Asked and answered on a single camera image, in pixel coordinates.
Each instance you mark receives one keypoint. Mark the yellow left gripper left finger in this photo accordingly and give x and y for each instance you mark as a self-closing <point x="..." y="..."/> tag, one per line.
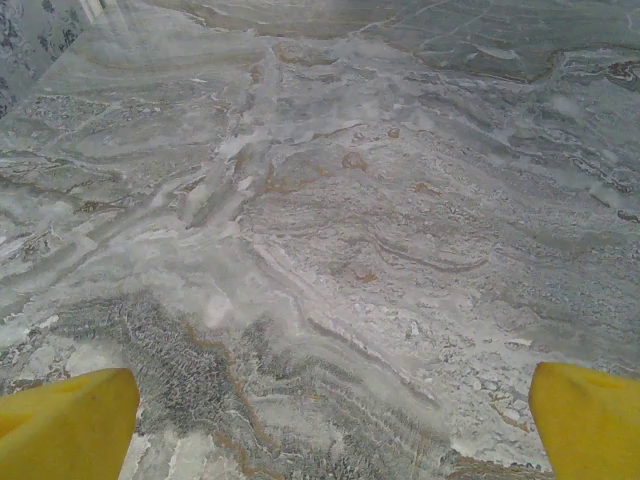
<point x="65" y="430"/>

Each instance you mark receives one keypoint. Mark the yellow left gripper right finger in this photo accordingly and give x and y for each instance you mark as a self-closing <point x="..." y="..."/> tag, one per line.
<point x="592" y="425"/>

